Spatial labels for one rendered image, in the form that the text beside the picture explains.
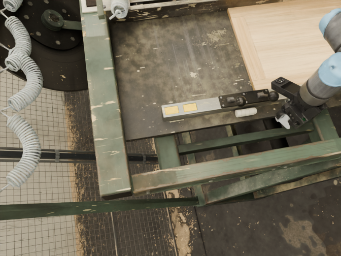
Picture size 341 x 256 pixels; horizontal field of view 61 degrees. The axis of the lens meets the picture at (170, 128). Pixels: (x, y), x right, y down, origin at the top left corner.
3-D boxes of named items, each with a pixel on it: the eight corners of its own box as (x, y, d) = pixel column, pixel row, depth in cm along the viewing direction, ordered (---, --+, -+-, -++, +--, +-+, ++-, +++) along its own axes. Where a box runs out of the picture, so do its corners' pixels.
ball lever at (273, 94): (264, 99, 113) (281, 101, 100) (254, 100, 112) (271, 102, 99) (263, 89, 112) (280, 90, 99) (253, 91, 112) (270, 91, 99)
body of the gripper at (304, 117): (294, 131, 90) (313, 115, 79) (276, 109, 92) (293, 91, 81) (312, 119, 92) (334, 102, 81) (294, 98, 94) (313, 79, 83)
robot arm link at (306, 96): (300, 83, 77) (322, 69, 79) (292, 91, 82) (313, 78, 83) (319, 104, 75) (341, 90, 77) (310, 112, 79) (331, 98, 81)
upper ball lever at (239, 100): (234, 103, 111) (248, 106, 98) (225, 105, 111) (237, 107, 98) (233, 94, 111) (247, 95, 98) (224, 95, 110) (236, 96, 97)
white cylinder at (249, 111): (236, 118, 113) (255, 115, 113) (238, 115, 110) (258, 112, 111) (234, 112, 114) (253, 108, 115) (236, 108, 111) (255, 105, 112)
